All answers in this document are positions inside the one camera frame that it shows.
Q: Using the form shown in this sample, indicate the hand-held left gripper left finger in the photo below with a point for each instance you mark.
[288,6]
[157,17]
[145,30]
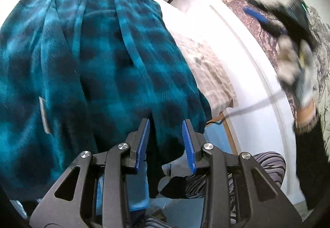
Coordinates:
[143,145]

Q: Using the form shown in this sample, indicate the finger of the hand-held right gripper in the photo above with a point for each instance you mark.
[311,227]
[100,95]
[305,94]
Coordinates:
[255,14]

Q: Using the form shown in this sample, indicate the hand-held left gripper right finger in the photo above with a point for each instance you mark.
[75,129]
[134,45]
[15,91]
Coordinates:
[188,145]

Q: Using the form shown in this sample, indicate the teal plaid fleece shirt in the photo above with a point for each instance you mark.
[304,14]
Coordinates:
[103,63]

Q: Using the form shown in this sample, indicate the person's right hand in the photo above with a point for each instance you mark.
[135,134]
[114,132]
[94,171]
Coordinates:
[299,76]

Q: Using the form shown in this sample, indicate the light blue board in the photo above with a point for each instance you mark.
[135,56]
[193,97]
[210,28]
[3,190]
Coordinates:
[219,137]

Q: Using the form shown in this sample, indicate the beige checked blanket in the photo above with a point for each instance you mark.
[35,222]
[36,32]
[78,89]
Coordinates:
[206,70]

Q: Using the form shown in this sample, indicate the landscape painting wall poster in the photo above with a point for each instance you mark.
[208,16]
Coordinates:
[257,45]

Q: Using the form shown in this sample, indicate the white wall trim strip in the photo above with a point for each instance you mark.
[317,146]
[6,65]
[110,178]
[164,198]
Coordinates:
[260,68]

